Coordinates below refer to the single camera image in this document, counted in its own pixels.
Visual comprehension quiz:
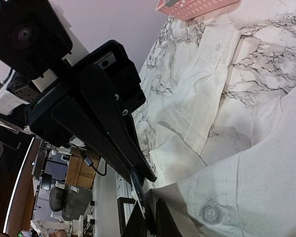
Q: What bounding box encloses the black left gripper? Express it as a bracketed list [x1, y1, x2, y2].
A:
[25, 40, 156, 182]

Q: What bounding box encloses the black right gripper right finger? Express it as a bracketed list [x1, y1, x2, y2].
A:
[155, 198, 182, 237]

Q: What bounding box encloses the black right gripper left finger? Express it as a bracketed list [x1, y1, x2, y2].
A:
[122, 203, 148, 237]

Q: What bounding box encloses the white button shirt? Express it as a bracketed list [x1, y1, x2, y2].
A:
[150, 27, 296, 237]

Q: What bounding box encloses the blue round brooch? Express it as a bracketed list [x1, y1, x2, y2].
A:
[130, 167, 155, 232]

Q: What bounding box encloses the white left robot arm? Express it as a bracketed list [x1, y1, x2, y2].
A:
[0, 40, 156, 181]

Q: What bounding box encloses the left black display case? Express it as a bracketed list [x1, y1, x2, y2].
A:
[117, 197, 136, 235]

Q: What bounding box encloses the grey office chair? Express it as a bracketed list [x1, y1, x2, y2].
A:
[49, 185, 92, 221]

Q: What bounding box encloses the brown cardboard box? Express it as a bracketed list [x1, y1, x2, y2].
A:
[65, 147, 96, 189]

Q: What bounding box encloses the pink plastic basket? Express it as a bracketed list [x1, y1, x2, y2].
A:
[155, 0, 239, 21]

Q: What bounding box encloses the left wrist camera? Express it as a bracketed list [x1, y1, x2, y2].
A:
[0, 0, 73, 80]

